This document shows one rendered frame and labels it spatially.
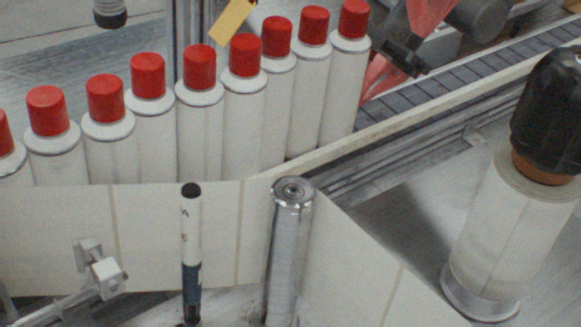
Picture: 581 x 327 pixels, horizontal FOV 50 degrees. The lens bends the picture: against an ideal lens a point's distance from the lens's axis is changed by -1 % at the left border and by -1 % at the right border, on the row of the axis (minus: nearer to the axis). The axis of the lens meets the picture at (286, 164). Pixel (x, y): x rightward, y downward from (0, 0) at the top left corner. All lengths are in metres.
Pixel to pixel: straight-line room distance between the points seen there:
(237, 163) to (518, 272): 0.32
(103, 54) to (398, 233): 0.59
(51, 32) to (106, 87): 2.20
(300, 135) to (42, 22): 2.17
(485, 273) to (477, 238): 0.04
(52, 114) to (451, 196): 0.49
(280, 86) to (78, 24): 2.17
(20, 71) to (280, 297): 0.64
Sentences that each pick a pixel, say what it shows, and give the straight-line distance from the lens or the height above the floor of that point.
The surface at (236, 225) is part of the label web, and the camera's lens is 0.56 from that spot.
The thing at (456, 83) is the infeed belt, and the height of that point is 0.88.
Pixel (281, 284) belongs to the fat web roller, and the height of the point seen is 0.96.
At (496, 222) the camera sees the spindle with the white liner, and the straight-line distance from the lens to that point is 0.61.
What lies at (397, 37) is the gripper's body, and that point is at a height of 1.03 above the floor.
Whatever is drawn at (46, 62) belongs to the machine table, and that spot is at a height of 0.83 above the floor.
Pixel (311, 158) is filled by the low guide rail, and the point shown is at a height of 0.91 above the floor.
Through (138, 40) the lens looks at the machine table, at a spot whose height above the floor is 0.83.
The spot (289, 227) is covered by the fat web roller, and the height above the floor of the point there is 1.04.
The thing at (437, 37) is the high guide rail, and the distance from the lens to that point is 0.97.
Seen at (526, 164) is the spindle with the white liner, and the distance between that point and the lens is 0.58.
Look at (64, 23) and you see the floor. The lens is 2.84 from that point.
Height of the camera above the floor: 1.43
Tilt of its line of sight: 43 degrees down
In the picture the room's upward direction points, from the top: 8 degrees clockwise
